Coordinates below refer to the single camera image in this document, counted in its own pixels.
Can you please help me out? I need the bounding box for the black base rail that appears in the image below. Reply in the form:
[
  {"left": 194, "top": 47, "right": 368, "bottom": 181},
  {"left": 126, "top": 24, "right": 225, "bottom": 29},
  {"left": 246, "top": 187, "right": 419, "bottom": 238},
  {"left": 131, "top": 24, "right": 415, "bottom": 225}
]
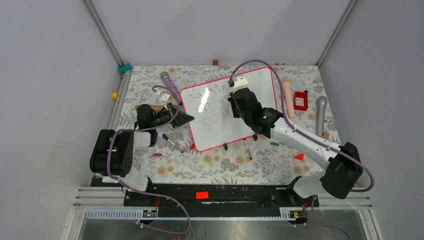
[{"left": 123, "top": 183, "right": 319, "bottom": 218}]

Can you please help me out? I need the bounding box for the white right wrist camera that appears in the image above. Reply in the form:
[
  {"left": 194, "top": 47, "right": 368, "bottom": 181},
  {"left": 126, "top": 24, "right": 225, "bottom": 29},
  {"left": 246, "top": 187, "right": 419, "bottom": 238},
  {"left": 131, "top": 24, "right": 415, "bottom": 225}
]
[{"left": 228, "top": 75, "right": 249, "bottom": 92}]

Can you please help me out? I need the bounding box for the red label on rail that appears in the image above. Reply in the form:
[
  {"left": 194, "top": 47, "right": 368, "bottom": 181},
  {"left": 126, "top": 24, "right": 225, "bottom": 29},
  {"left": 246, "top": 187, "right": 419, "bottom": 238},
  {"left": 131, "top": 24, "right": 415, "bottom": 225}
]
[{"left": 195, "top": 191, "right": 209, "bottom": 200}]

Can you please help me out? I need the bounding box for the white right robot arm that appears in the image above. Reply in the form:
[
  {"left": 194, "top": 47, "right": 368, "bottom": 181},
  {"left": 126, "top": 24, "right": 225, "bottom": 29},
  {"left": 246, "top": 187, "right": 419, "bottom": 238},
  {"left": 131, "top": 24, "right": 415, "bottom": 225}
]
[{"left": 228, "top": 88, "right": 363, "bottom": 206}]

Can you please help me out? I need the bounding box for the teal block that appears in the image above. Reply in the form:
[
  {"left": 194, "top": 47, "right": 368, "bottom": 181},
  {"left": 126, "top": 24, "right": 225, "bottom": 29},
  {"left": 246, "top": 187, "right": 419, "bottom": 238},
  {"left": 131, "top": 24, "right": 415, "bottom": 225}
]
[{"left": 117, "top": 63, "right": 133, "bottom": 74}]

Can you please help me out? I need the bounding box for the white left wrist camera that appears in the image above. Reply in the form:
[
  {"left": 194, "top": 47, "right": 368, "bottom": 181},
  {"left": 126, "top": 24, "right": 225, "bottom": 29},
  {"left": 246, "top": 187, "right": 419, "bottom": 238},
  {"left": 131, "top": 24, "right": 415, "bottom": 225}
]
[{"left": 160, "top": 92, "right": 170, "bottom": 104}]

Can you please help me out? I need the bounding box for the red triangular block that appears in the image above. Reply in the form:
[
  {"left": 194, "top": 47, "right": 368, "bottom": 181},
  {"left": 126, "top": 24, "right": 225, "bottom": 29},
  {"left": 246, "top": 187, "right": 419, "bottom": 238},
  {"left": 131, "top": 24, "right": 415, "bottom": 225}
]
[{"left": 294, "top": 153, "right": 305, "bottom": 161}]

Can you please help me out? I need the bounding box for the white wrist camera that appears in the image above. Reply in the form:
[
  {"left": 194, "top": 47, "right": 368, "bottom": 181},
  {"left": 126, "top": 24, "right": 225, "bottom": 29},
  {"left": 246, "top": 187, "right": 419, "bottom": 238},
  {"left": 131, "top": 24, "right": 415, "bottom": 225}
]
[
  {"left": 160, "top": 92, "right": 170, "bottom": 104},
  {"left": 228, "top": 75, "right": 249, "bottom": 92}
]

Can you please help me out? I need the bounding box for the silver toy microphone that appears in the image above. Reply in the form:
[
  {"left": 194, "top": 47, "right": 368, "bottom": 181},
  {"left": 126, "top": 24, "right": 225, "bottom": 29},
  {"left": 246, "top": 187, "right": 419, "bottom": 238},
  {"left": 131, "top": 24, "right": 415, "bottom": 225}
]
[{"left": 315, "top": 96, "right": 328, "bottom": 137}]

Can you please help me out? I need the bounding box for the brown wooden toy microphone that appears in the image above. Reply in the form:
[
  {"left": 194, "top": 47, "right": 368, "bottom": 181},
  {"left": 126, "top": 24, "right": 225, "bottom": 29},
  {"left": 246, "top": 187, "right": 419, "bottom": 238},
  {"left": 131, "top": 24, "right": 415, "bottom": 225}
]
[{"left": 135, "top": 104, "right": 177, "bottom": 114}]

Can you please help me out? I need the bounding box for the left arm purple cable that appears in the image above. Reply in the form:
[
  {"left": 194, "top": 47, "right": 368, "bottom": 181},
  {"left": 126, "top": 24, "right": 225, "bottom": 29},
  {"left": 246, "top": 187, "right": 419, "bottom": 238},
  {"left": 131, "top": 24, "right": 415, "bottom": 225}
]
[{"left": 105, "top": 84, "right": 192, "bottom": 235}]

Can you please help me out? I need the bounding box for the red box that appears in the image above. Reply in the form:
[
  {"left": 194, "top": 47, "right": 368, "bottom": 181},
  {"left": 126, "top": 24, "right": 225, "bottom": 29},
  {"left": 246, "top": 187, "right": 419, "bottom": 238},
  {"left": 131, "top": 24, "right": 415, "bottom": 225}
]
[{"left": 293, "top": 90, "right": 309, "bottom": 112}]

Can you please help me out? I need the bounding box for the purple patterned toy microphone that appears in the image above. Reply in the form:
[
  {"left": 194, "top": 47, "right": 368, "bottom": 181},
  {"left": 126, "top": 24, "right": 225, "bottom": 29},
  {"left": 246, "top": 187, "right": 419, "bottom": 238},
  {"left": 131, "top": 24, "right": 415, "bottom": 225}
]
[{"left": 160, "top": 71, "right": 182, "bottom": 105}]

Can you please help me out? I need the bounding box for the blue capped marker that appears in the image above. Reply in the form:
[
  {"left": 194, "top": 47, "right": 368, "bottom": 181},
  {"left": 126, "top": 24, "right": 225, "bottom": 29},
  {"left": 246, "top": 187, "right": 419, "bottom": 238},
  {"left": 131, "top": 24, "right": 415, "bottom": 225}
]
[{"left": 162, "top": 133, "right": 184, "bottom": 153}]

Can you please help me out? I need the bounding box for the yellow cube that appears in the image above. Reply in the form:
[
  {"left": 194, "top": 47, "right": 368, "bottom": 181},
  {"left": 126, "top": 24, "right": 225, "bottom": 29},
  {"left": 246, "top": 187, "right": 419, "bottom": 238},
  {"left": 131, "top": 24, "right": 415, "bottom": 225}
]
[{"left": 111, "top": 92, "right": 118, "bottom": 100}]

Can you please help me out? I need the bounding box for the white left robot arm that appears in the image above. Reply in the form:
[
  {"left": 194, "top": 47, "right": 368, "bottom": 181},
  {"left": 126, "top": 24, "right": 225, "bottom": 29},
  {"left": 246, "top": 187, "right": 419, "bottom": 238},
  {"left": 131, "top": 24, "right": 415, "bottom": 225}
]
[{"left": 89, "top": 103, "right": 195, "bottom": 206}]

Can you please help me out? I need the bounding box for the floral patterned table mat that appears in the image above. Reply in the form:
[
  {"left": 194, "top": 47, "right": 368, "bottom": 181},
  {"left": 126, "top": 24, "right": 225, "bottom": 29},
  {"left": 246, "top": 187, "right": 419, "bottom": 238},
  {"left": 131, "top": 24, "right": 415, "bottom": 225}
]
[{"left": 117, "top": 65, "right": 321, "bottom": 185}]

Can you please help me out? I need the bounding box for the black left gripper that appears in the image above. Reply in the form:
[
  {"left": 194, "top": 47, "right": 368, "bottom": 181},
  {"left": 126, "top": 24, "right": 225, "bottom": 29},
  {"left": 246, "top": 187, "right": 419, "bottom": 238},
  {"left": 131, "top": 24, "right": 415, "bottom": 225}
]
[{"left": 150, "top": 102, "right": 193, "bottom": 129}]

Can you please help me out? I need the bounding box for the small wooden cube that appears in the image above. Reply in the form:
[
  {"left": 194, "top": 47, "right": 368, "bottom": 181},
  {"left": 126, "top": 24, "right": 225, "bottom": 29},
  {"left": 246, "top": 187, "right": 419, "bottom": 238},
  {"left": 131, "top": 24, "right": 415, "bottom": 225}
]
[{"left": 322, "top": 132, "right": 331, "bottom": 140}]

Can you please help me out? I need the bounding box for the pink framed whiteboard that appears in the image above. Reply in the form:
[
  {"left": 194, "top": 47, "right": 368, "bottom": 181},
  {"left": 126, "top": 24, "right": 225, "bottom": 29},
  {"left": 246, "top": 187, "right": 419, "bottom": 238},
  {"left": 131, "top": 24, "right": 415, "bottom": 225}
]
[{"left": 180, "top": 67, "right": 277, "bottom": 152}]

